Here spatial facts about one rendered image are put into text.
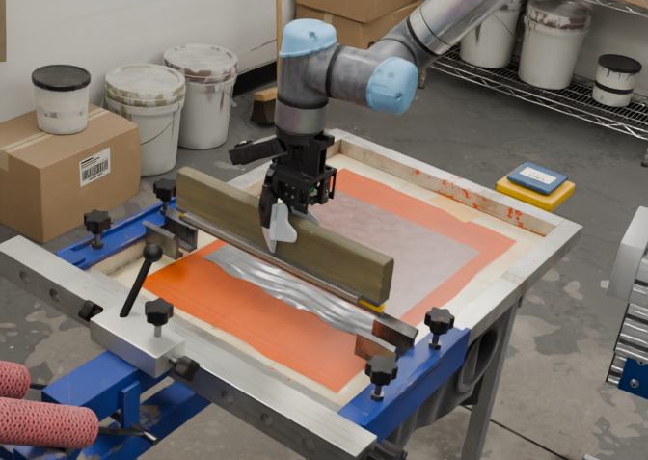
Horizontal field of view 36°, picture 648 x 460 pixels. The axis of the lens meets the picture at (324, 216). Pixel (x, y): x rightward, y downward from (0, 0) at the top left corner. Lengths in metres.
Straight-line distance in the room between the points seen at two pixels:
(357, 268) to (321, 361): 0.16
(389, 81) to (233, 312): 0.49
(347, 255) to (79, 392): 0.43
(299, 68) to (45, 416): 0.57
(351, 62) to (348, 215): 0.61
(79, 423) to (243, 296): 0.51
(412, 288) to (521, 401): 1.42
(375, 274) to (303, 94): 0.28
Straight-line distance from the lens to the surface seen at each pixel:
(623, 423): 3.14
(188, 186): 1.62
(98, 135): 3.67
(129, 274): 1.70
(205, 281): 1.68
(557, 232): 1.92
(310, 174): 1.44
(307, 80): 1.38
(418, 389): 1.46
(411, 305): 1.68
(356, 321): 1.62
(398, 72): 1.34
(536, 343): 3.35
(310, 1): 4.87
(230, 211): 1.58
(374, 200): 1.98
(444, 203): 2.01
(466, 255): 1.85
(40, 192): 3.49
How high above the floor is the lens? 1.89
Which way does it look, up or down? 30 degrees down
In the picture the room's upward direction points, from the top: 7 degrees clockwise
